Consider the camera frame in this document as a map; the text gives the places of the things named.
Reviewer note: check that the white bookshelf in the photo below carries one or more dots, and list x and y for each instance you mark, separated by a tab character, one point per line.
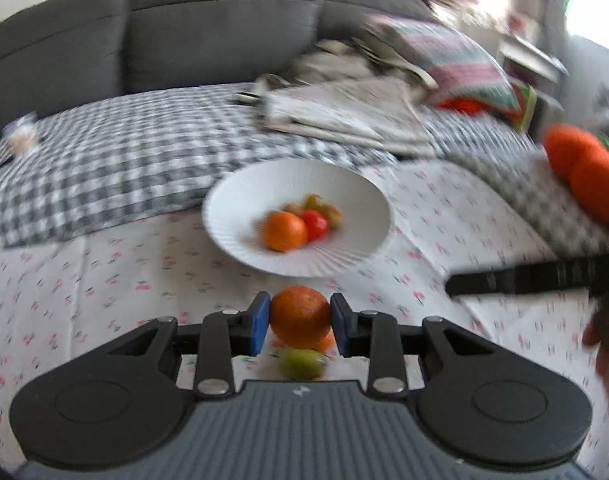
524	45

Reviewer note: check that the yellowish orange citrus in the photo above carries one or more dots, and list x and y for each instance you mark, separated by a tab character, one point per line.
284	231

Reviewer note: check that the striped patterned cushion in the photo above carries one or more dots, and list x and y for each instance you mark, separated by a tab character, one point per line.
449	60

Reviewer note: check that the folded floral cloth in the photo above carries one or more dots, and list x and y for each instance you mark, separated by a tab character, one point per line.
344	112

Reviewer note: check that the grey checked blanket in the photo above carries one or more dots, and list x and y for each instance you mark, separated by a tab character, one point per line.
134	150

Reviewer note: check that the cherry print tablecloth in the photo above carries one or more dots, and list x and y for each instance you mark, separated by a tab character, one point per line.
109	280

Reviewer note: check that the small brown fruit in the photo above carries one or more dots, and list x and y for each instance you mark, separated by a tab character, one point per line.
293	208
333	214

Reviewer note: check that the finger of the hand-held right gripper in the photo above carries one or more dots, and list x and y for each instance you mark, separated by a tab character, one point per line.
514	278

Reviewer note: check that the dark grey sofa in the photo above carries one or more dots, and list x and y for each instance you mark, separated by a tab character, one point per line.
184	25

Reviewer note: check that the small orange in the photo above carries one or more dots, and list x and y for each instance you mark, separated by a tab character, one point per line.
326	344

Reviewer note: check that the green and red cushion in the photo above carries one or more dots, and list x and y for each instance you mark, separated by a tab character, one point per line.
523	105

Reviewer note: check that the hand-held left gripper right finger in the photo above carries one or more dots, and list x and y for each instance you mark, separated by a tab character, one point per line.
339	321

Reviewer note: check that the green lime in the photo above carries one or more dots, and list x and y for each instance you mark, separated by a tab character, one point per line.
302	364
313	201

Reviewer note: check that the orange plush toy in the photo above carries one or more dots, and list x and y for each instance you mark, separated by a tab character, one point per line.
584	165

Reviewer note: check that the orange fuzzy cushion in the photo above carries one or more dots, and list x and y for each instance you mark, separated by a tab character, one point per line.
459	105

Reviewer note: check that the deep orange mandarin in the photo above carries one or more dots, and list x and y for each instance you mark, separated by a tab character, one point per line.
315	226

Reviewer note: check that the clear cotton swab box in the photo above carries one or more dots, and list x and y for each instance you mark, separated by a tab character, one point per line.
20	135

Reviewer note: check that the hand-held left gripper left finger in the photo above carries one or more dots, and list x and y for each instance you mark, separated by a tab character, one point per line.
260	321

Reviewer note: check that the beige cloth bag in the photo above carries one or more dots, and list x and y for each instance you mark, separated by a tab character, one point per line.
344	62

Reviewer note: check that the large orange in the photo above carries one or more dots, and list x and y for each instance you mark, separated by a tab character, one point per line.
300	316

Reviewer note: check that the white ribbed bowl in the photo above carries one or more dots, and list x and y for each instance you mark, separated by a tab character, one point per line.
354	200

